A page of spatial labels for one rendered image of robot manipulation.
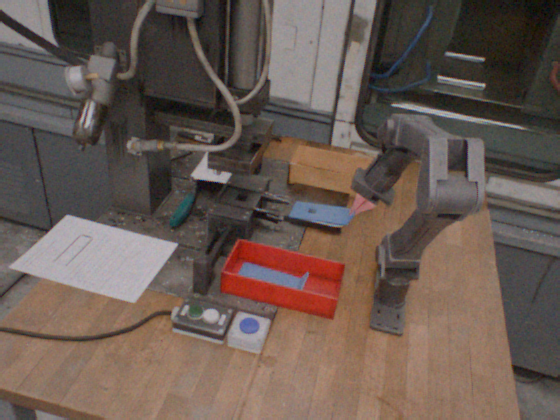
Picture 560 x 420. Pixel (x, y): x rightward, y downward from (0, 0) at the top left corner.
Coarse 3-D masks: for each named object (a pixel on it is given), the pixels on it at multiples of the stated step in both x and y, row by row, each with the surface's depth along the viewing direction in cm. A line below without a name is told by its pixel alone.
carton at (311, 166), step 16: (304, 160) 160; (320, 160) 158; (336, 160) 157; (352, 160) 156; (368, 160) 154; (288, 176) 150; (304, 176) 149; (320, 176) 148; (336, 176) 147; (352, 176) 145; (352, 192) 148
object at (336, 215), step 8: (296, 208) 128; (304, 208) 128; (312, 208) 127; (320, 208) 127; (328, 208) 127; (336, 208) 127; (344, 208) 127; (296, 216) 125; (304, 216) 124; (312, 216) 124; (320, 216) 124; (328, 216) 124; (336, 216) 124; (344, 216) 124; (352, 216) 120; (344, 224) 122
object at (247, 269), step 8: (248, 264) 120; (240, 272) 118; (248, 272) 118; (256, 272) 118; (264, 272) 119; (272, 272) 119; (264, 280) 117; (272, 280) 117; (280, 280) 117; (288, 280) 117; (296, 280) 117; (304, 280) 114; (296, 288) 115
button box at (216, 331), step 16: (192, 304) 106; (208, 304) 106; (144, 320) 104; (176, 320) 102; (192, 320) 102; (224, 320) 103; (32, 336) 99; (48, 336) 99; (64, 336) 99; (80, 336) 99; (96, 336) 100; (192, 336) 103; (208, 336) 102; (224, 336) 102
